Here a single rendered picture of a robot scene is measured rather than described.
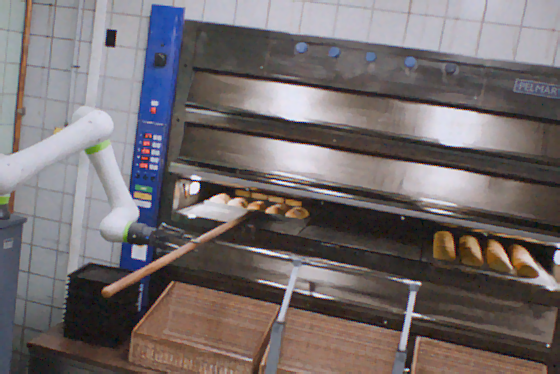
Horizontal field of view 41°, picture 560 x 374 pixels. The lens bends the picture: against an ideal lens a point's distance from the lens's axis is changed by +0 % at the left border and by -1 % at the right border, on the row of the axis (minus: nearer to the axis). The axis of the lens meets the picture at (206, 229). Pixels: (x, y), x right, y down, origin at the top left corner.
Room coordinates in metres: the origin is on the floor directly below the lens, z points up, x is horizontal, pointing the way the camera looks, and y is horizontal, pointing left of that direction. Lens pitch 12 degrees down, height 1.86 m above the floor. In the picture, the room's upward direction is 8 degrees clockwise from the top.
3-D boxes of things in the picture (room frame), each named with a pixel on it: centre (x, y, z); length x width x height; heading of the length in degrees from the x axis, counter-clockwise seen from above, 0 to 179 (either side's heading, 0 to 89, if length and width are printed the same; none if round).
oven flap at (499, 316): (3.32, -0.69, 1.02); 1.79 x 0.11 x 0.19; 74
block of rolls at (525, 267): (3.59, -1.37, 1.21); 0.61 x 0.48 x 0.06; 164
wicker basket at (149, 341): (3.22, -0.07, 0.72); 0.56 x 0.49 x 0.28; 74
